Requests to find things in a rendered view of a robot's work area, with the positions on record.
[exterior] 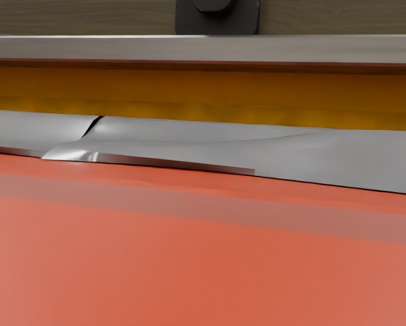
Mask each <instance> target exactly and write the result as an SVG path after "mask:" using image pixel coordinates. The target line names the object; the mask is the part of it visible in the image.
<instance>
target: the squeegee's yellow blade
mask: <svg viewBox="0 0 406 326"><path fill-rule="evenodd" d="M0 96H29V97H45V98H76V99H92V100H122V101H138V102H168V103H198V104H214V105H244V106H260V107H290V108H307V109H337V110H353V111H383V112H399V113H406V75H378V74H315V73H283V72H219V71H155V70H123V69H59V68H27V67H0Z"/></svg>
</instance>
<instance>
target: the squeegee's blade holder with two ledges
mask: <svg viewBox="0 0 406 326"><path fill-rule="evenodd" d="M0 67H27V68H59V69H123V70H155V71H219V72H283V73H315V74H378V75H406V34H363V35H186V36H0Z"/></svg>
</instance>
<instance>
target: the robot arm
mask: <svg viewBox="0 0 406 326"><path fill-rule="evenodd" d="M260 6H261V0H176V10H175V32H176V34H177V35H178V36H186V35H258V32H259V26H260Z"/></svg>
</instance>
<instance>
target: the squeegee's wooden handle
mask: <svg viewBox="0 0 406 326"><path fill-rule="evenodd" d="M175 10H176V0H0V36H177V34H176V32H175ZM363 34H406V0H261V6H260V26H259V32H258V35H363Z"/></svg>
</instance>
